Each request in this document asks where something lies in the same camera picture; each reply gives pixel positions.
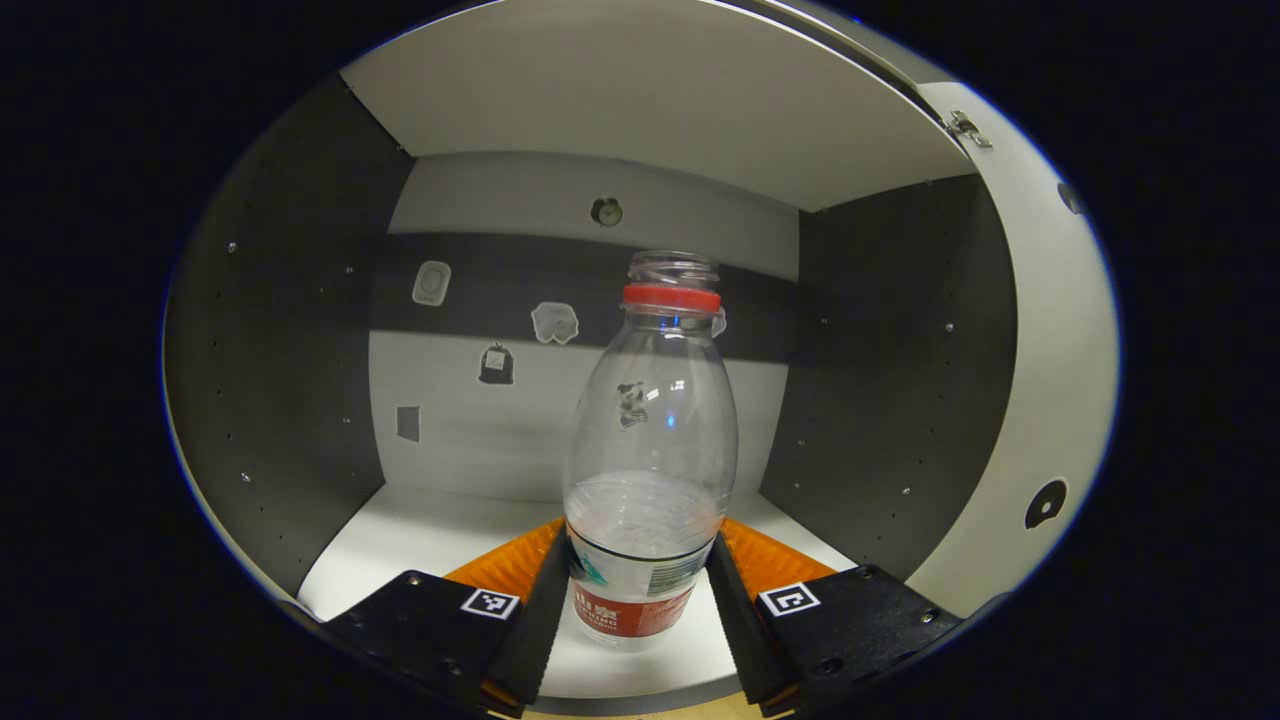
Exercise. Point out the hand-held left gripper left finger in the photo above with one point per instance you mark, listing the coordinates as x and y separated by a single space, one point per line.
540 630

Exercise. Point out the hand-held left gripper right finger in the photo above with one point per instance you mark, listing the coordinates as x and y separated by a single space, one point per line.
740 630

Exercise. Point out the clear plastic bottle red label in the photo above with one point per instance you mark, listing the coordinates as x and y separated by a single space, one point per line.
650 440

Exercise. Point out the white cabinet door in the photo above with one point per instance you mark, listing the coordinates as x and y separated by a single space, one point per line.
1050 350

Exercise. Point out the white and grey cabinet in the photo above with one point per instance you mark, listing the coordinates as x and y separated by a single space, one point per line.
290 350

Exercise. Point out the metal door hinge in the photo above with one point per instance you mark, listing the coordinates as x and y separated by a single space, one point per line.
967 128

